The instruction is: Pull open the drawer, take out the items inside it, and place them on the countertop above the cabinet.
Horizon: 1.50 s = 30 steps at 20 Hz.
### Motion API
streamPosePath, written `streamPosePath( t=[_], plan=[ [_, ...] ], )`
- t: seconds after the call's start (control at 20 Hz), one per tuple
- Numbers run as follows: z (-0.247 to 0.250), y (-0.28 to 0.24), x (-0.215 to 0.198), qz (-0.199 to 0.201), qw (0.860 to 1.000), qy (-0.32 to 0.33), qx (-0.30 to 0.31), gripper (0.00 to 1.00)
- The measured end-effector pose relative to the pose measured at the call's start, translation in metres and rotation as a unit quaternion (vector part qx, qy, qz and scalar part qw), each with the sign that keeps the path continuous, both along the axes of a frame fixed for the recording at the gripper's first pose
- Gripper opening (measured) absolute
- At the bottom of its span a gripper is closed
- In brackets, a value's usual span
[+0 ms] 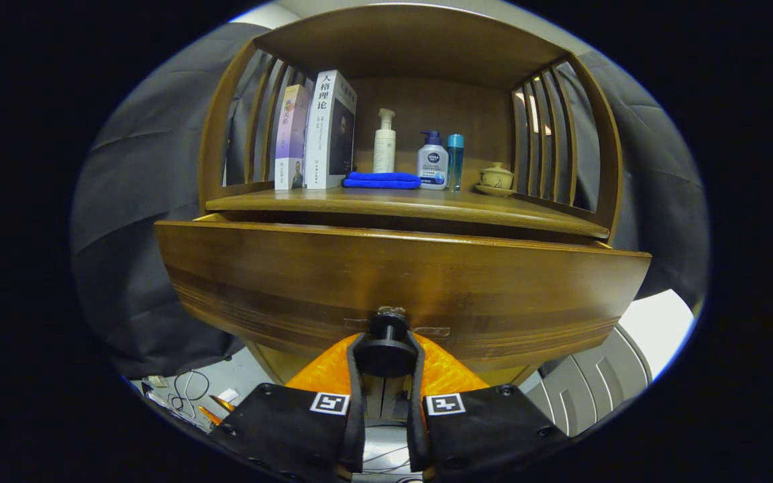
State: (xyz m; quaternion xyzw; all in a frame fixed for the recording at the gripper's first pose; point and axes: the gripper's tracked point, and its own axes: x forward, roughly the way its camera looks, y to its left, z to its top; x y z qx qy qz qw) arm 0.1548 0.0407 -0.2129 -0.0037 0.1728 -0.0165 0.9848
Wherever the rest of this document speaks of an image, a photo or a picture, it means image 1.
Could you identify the grey grooved panel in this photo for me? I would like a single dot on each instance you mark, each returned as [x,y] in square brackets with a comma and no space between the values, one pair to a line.
[594,389]

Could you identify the white pump bottle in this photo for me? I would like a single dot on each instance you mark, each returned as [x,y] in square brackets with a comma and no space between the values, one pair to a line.
[384,147]

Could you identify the wooden drawer with black knob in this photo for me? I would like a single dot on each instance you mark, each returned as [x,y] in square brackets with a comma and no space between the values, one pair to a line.
[393,275]

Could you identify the purple book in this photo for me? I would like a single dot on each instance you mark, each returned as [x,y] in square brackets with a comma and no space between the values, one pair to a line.
[290,134]

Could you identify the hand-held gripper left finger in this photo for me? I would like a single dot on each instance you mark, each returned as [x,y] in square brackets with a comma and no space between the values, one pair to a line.
[292,429]

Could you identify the white flat surface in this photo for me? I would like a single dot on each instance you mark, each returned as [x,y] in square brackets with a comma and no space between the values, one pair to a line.
[658,329]

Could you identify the white bottle with blue cap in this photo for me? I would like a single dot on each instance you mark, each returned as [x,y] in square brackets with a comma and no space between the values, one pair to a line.
[432,168]

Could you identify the brown wooden cabinet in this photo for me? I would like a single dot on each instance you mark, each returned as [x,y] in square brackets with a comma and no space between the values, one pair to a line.
[427,107]

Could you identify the teal bottle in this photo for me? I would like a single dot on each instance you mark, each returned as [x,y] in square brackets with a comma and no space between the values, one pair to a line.
[455,164]

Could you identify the beige lidded teacup with saucer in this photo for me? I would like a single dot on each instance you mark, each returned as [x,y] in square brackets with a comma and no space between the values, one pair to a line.
[496,178]

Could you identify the wooden countertop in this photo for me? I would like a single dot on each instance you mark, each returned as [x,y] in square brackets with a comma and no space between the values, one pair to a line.
[393,201]

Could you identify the blue folded cloth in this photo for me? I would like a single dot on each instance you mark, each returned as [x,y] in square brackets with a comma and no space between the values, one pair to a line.
[381,180]

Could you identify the white book with dark cover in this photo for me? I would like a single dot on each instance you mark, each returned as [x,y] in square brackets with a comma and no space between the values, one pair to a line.
[319,134]

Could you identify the black backdrop cloth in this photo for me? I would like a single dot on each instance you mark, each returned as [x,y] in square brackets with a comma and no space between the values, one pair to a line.
[138,221]

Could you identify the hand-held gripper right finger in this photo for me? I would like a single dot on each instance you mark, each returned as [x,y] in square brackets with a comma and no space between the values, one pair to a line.
[487,429]

